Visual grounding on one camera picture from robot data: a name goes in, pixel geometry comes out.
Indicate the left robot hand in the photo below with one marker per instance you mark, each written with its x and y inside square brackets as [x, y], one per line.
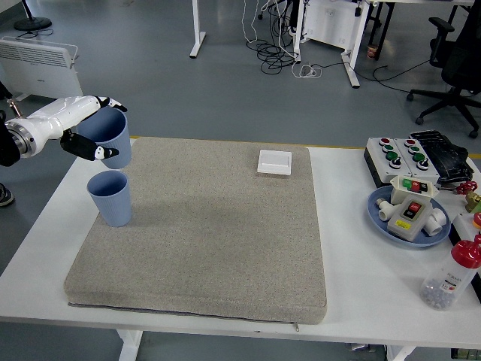
[56, 116]

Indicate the blue ribbed cup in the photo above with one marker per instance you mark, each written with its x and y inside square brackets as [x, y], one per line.
[112, 207]
[112, 131]

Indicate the white push-button control box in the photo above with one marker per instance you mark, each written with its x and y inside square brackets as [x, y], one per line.
[404, 156]
[376, 158]

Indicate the person's shoe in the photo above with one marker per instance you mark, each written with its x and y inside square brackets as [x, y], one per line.
[5, 197]

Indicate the black fan stand base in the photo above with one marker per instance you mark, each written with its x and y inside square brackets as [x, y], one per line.
[33, 23]

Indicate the white desk leg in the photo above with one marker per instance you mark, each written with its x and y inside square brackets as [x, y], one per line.
[197, 30]
[351, 67]

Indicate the grey-brown cushion mat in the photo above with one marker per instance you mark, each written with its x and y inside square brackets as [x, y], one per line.
[233, 244]

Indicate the small tin can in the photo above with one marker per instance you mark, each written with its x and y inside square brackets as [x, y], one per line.
[372, 51]

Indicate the white PVC pipe fitting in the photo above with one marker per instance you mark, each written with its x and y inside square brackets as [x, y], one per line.
[385, 212]
[436, 223]

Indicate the white table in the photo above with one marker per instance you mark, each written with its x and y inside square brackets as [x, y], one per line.
[357, 301]

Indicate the blue plate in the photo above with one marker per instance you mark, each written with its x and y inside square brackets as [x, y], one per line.
[421, 241]

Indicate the black foot pedal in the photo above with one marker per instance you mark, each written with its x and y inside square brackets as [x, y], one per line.
[447, 154]

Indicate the black office chair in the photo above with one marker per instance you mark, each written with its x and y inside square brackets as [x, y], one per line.
[460, 64]

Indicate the clear bottle red cap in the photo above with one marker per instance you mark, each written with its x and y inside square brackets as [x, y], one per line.
[447, 278]

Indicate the red emergency stop button box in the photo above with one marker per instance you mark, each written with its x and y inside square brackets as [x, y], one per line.
[477, 221]

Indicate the green crate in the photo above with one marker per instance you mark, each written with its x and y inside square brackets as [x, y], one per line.
[466, 354]

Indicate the white wall switch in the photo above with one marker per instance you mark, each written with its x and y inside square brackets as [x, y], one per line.
[274, 162]

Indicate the black desk frame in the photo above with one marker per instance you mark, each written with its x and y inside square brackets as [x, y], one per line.
[385, 22]

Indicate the white three-button switch box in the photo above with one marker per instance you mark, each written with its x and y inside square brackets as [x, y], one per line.
[400, 193]

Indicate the grey on-off switch box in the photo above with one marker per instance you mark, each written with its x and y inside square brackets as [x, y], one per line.
[407, 225]

